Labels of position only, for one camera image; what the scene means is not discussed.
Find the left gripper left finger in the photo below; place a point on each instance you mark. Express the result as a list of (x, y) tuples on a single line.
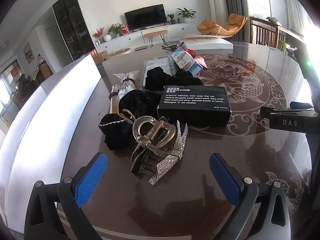
[(42, 220)]

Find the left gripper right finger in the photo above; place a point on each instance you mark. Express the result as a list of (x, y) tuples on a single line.
[(272, 220)]

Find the black velvet bow with chain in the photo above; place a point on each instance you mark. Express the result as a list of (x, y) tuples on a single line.
[(117, 129)]

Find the black odor removing bar box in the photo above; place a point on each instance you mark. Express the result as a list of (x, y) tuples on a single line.
[(198, 106)]

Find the rhinestone gold hair claw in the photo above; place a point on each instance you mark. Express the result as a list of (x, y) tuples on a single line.
[(160, 146)]

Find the blue white product box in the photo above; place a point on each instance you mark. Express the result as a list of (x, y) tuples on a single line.
[(186, 62)]

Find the gold cosmetic tube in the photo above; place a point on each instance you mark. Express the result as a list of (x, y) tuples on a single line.
[(114, 102)]

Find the black velvet scrunchie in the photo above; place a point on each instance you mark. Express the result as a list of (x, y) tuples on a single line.
[(137, 103)]

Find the bagged bamboo sticks bundle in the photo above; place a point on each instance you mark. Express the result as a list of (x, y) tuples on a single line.
[(128, 83)]

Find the red packet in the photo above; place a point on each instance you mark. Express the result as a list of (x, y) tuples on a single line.
[(200, 60)]

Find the clear plastic zip bag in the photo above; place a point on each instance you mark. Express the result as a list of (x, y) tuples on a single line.
[(165, 62)]

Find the white storage box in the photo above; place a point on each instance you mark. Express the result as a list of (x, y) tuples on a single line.
[(39, 137)]

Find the wooden side table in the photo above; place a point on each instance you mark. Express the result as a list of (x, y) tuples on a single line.
[(288, 39)]

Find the orange lounge chair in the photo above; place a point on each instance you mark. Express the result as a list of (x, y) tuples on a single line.
[(234, 24)]

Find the seated person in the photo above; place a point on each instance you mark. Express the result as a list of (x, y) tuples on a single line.
[(25, 86)]

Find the grey curtain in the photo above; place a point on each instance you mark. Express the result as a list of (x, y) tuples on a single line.
[(235, 0)]

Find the green potted plant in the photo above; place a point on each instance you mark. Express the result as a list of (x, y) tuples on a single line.
[(187, 14)]

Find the small potted plant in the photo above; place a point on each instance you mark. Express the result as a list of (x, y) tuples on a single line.
[(172, 18)]

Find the cardboard box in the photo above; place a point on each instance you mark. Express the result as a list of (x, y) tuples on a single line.
[(100, 57)]

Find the wooden bench stool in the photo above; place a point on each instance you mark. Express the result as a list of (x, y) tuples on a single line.
[(151, 35)]

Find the black flat television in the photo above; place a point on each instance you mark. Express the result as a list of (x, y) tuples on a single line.
[(145, 17)]

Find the red flower vase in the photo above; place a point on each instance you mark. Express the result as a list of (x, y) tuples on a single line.
[(98, 35)]

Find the white tv cabinet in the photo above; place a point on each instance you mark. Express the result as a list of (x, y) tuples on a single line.
[(135, 39)]

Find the leafy plant beside vase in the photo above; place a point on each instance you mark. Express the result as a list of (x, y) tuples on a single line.
[(115, 30)]

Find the black display cabinet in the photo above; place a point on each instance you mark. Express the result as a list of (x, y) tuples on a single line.
[(73, 28)]

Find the framed wall picture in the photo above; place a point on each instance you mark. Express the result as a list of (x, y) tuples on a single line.
[(28, 53)]

